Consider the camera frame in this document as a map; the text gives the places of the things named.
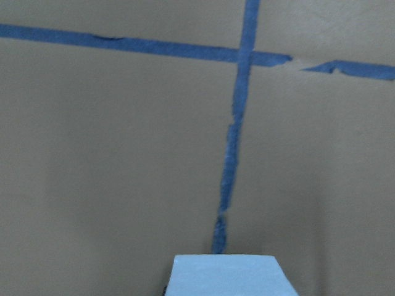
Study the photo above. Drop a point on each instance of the light blue foam block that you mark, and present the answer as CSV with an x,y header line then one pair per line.
x,y
227,275

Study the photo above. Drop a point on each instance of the brown paper table cover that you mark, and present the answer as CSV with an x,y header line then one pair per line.
x,y
111,161

